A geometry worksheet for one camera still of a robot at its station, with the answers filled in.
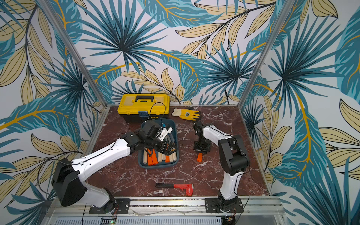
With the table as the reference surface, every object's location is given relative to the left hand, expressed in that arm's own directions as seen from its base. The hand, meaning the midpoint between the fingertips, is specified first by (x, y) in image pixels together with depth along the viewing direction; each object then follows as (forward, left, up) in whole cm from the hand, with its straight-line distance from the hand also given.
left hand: (170, 149), depth 76 cm
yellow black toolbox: (+31, +26, -1) cm, 41 cm away
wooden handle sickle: (+1, 0, -14) cm, 14 cm away
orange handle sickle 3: (+1, -18, -14) cm, 23 cm away
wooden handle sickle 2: (+2, +5, -14) cm, 15 cm away
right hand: (+6, -19, -16) cm, 25 cm away
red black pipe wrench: (-15, -11, -15) cm, 24 cm away
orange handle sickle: (-1, +10, -16) cm, 19 cm away
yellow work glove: (+39, -9, -16) cm, 43 cm away
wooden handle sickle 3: (+1, +7, -14) cm, 16 cm away
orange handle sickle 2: (0, +13, -15) cm, 20 cm away
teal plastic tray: (+25, 0, -11) cm, 28 cm away
